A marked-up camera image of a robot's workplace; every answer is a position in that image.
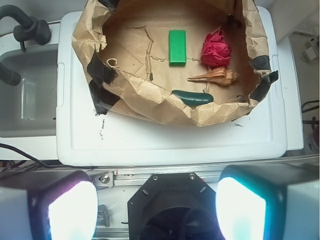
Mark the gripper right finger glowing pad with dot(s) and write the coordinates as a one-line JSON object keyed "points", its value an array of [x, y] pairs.
{"points": [[275, 201]]}

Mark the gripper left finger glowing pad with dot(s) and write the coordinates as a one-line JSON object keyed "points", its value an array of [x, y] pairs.
{"points": [[47, 205]]}

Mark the orange spiral sea shell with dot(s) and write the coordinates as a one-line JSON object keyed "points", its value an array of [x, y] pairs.
{"points": [[219, 75]]}

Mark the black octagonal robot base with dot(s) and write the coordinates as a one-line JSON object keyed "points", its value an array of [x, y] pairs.
{"points": [[173, 206]]}

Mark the white plastic cooler lid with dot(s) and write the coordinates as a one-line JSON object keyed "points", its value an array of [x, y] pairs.
{"points": [[85, 138]]}

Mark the grey sink basin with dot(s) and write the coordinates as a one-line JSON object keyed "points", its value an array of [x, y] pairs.
{"points": [[29, 109]]}

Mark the dark green toy cucumber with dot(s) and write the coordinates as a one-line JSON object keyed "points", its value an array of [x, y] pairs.
{"points": [[193, 99]]}

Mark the brown paper bag tray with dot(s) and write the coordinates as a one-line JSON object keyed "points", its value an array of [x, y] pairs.
{"points": [[123, 47]]}

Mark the green rectangular block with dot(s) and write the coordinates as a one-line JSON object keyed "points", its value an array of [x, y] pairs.
{"points": [[177, 48]]}

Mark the metal corner bracket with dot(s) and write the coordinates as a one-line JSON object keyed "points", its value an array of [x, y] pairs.
{"points": [[103, 180]]}

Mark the aluminium extrusion rail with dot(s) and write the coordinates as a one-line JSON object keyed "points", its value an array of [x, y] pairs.
{"points": [[210, 173]]}

